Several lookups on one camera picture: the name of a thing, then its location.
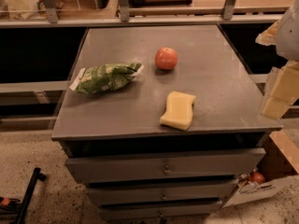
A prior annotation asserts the red onion in box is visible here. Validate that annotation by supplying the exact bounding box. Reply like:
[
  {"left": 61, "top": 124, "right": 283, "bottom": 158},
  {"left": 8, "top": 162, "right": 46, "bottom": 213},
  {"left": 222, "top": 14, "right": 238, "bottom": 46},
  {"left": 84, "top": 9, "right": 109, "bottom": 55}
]
[{"left": 249, "top": 170, "right": 265, "bottom": 184}]

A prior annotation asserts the grey drawer cabinet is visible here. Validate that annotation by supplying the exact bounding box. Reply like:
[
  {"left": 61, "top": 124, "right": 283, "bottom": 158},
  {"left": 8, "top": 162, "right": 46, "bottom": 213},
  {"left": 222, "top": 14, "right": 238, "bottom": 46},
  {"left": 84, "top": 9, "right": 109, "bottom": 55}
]
[{"left": 52, "top": 25, "right": 280, "bottom": 211}]

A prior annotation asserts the red apple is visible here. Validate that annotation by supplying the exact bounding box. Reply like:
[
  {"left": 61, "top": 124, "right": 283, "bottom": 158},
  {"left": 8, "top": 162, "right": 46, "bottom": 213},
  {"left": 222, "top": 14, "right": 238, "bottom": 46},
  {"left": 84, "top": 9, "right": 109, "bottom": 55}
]
[{"left": 155, "top": 47, "right": 178, "bottom": 70}]

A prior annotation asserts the open cardboard box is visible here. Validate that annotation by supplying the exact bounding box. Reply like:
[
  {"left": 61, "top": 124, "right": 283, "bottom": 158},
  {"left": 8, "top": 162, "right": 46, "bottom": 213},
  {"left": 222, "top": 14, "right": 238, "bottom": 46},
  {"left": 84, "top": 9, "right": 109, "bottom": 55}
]
[{"left": 223, "top": 131, "right": 299, "bottom": 207}]

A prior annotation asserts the top grey drawer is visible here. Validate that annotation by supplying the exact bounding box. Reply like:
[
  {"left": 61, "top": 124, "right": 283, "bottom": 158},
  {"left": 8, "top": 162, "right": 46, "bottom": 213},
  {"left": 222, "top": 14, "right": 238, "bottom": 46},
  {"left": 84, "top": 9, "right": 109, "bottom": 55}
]
[{"left": 65, "top": 148, "right": 265, "bottom": 183}]

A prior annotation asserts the black metal stand leg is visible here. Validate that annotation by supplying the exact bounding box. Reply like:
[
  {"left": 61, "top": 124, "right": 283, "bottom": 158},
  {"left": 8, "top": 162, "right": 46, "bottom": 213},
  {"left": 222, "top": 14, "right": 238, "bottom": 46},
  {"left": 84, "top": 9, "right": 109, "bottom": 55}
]
[{"left": 11, "top": 167, "right": 46, "bottom": 224}]

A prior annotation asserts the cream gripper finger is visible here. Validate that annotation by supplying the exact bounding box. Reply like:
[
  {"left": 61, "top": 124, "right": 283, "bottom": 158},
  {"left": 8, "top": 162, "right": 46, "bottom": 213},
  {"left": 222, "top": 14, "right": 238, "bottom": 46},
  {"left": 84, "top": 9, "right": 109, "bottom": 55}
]
[
  {"left": 255, "top": 21, "right": 279, "bottom": 46},
  {"left": 261, "top": 61, "right": 299, "bottom": 119}
]

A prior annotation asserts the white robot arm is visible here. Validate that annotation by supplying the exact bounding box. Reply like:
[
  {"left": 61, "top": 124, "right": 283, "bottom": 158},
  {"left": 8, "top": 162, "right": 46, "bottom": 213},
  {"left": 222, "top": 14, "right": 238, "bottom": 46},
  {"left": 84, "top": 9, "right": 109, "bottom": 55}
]
[{"left": 255, "top": 0, "right": 299, "bottom": 119}]

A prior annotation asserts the bottom grey drawer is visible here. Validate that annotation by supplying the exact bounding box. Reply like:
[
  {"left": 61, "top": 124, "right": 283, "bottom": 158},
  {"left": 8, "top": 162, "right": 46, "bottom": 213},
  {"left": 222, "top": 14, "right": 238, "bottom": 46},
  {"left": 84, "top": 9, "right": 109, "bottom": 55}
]
[{"left": 99, "top": 201, "right": 222, "bottom": 220}]

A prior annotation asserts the yellow wavy sponge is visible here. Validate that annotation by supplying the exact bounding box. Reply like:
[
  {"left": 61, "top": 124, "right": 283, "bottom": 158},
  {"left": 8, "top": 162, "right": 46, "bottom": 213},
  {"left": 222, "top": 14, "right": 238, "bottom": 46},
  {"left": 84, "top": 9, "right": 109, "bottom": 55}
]
[{"left": 160, "top": 91, "right": 195, "bottom": 131}]

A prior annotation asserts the middle grey drawer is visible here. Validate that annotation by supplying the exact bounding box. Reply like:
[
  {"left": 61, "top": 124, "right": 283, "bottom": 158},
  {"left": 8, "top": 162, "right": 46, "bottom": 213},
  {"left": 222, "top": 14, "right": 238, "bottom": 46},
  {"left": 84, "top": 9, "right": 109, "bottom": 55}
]
[{"left": 86, "top": 180, "right": 236, "bottom": 206}]

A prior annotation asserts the grey drawer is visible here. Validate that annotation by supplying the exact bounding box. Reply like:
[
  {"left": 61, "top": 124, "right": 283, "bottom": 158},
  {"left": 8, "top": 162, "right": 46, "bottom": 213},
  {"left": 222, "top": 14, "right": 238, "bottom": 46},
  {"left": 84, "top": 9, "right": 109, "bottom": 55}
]
[
  {"left": 99, "top": 201, "right": 222, "bottom": 220},
  {"left": 65, "top": 148, "right": 265, "bottom": 183},
  {"left": 86, "top": 180, "right": 236, "bottom": 206}
]

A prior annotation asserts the green plastic snack bag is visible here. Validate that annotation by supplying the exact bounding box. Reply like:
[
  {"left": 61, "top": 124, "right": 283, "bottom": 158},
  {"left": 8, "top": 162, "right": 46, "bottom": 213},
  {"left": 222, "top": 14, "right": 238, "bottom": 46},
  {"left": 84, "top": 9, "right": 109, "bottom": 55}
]
[{"left": 69, "top": 63, "right": 144, "bottom": 94}]

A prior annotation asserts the metal shelf rail frame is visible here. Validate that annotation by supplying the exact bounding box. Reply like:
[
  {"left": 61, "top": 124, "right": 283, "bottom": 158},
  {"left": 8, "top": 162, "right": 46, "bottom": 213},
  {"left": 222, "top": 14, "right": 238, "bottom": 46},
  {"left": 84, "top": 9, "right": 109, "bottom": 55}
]
[{"left": 0, "top": 0, "right": 299, "bottom": 29}]

